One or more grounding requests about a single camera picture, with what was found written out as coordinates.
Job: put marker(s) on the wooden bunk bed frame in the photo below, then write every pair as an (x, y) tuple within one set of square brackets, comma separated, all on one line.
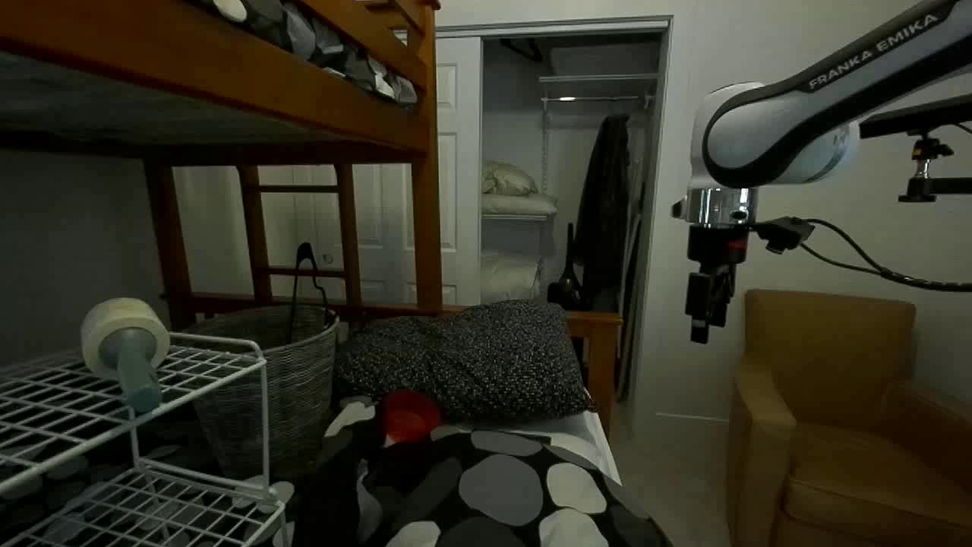
[(253, 85)]

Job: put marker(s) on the dark hanging clothes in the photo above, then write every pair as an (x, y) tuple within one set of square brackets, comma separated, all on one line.
[(605, 202)]

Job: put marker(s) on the red round object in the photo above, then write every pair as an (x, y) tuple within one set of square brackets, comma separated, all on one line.
[(411, 413)]

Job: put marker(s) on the grey woven basket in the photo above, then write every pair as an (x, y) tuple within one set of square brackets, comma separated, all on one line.
[(293, 397)]

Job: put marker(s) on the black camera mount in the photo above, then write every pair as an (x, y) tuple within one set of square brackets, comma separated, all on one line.
[(929, 151)]

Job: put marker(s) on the white pillow in closet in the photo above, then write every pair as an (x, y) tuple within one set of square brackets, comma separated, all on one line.
[(507, 181)]

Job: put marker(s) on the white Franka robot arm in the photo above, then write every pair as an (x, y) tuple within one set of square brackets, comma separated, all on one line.
[(771, 126)]

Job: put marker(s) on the white closet door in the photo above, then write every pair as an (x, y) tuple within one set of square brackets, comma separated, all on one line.
[(459, 182)]

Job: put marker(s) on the white bed sheet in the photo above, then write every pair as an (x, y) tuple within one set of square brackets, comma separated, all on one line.
[(582, 434)]

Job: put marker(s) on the white closet shelf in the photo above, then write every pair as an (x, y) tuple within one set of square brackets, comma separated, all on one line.
[(518, 203)]

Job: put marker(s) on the white folded linen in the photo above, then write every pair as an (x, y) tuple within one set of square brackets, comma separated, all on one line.
[(510, 275)]

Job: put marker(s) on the spotted bedding on bunk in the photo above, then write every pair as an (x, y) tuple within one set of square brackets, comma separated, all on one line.
[(335, 46)]

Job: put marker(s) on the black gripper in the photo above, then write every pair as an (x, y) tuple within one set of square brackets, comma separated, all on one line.
[(718, 266)]

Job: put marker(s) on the black speckled pillow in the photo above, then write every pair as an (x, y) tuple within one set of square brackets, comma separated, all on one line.
[(475, 360)]

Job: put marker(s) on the mustard yellow armchair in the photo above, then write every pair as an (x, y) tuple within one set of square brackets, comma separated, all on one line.
[(841, 434)]

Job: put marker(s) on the black duvet with grey spots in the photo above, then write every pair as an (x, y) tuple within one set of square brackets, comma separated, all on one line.
[(496, 497)]

